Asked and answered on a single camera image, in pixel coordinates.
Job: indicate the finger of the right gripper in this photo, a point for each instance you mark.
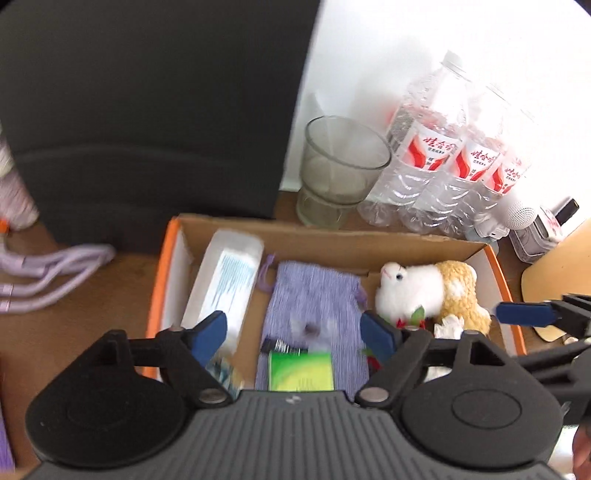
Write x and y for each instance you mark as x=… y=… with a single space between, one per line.
x=526 y=314

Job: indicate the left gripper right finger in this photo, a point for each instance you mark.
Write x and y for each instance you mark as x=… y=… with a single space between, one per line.
x=401 y=354

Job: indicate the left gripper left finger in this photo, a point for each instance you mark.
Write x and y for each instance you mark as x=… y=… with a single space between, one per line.
x=184 y=356

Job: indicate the blue patterned cloth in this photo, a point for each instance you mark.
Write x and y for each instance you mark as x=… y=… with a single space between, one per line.
x=225 y=374

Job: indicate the yellow white plush toy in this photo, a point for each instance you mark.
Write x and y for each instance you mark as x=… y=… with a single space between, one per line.
x=433 y=291

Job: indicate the small black packet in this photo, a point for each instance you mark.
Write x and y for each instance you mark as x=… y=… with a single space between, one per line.
x=276 y=345

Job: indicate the snack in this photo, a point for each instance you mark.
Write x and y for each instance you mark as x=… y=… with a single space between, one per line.
x=316 y=337

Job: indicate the white cotton swab container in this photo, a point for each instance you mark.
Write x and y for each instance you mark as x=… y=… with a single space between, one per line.
x=225 y=280

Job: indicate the purple knit pouch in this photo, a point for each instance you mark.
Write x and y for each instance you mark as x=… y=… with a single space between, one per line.
x=316 y=293

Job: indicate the green tissue packet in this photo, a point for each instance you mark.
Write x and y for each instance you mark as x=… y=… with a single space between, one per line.
x=307 y=372

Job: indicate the right hand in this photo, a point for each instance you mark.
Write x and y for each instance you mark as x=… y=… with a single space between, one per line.
x=581 y=448

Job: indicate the crumpled white tissue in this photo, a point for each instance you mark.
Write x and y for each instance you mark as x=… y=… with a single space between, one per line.
x=451 y=327

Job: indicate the yellow thermos jug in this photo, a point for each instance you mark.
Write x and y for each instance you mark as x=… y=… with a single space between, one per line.
x=564 y=270

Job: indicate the white robot figurine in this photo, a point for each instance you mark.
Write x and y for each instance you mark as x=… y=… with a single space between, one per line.
x=515 y=211

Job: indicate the red cardboard box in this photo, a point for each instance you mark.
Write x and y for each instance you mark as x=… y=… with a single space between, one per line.
x=360 y=252

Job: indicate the glass cup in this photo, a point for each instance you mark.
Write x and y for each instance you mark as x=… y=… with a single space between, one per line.
x=340 y=165

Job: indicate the left water bottle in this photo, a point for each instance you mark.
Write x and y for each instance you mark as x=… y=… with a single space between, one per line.
x=424 y=133

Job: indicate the purple tissue pack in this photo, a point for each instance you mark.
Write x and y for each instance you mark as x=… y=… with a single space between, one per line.
x=6 y=457

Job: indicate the purple ceramic vase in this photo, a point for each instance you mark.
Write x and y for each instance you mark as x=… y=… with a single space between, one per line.
x=17 y=206

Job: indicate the black paper bag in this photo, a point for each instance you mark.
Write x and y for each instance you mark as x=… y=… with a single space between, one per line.
x=123 y=114

